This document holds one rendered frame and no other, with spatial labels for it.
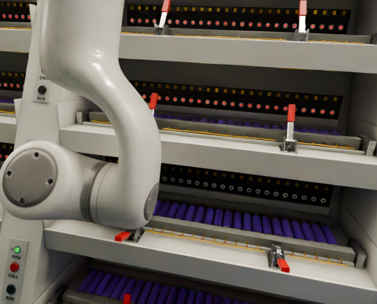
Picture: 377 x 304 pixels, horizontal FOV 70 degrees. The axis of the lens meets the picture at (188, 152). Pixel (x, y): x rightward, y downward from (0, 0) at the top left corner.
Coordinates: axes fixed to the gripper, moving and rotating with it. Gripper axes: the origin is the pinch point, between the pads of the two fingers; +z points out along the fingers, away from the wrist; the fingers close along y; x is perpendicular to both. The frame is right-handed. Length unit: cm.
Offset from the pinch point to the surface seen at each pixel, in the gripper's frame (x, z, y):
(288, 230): 1.8, 1.9, -32.8
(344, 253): 4.1, -2.4, -41.6
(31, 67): -23.2, -11.0, 23.2
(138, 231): 6.1, -4.8, -4.1
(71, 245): 10.7, -4.5, 8.9
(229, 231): 3.6, -2.1, -21.2
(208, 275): 11.7, -4.3, -18.3
